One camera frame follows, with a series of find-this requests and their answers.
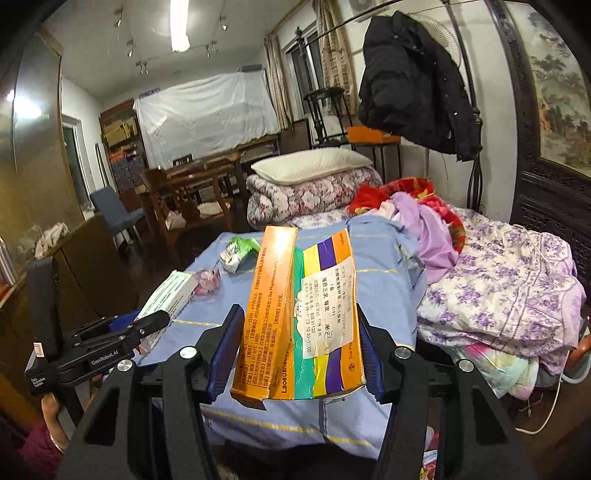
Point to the grey blue chair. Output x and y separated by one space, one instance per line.
113 212

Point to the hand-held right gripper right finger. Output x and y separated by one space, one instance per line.
373 364

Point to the white red carton box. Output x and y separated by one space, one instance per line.
166 295

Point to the black metal side table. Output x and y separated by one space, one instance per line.
376 146

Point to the red blanket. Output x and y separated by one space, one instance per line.
406 189

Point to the white chair cushion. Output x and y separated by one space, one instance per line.
210 208

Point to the dark framed painting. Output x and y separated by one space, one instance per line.
558 92

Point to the wooden table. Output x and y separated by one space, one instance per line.
217 161

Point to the black metal coat stand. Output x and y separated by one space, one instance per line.
474 184

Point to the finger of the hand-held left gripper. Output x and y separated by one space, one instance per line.
147 323
99 327

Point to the white crumpled cloth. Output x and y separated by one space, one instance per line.
51 237

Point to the black puffer jacket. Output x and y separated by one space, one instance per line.
415 83

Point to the black plant stand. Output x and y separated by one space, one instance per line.
323 94

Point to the orange flat box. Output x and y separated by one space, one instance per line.
371 135

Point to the green white packet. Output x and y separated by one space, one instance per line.
235 256

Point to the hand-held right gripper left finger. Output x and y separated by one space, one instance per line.
224 355

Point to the person's left forearm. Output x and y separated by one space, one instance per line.
34 454

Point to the pastel quilt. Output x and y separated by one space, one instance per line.
489 367

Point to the beige patterned curtain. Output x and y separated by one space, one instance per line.
276 83
334 55

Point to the purple floral duvet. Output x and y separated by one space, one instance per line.
503 286

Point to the ceiling track spotlights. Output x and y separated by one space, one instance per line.
210 48

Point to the brown framed board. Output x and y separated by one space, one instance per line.
295 136

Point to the person's left hand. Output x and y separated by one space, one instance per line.
51 415

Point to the folded floral quilt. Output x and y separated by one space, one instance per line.
314 198

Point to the orange medicine box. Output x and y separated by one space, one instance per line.
277 323

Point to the wooden bookshelf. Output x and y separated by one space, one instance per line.
122 152

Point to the wooden chair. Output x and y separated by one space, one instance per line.
159 194

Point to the window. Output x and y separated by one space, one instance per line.
304 69

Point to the white pillow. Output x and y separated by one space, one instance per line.
309 166

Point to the blue checked bed sheet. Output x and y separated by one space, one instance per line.
397 258

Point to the fluorescent ceiling light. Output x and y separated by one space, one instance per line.
180 27

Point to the white cloth cover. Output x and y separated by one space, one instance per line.
207 110

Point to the large glass panel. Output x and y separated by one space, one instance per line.
41 161

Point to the white standing fan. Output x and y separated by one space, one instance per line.
443 37

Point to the lilac garment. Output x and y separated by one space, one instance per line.
434 240

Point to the wooden cabinet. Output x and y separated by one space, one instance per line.
87 267

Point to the crumpled pink plastic wrapper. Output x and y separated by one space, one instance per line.
207 282

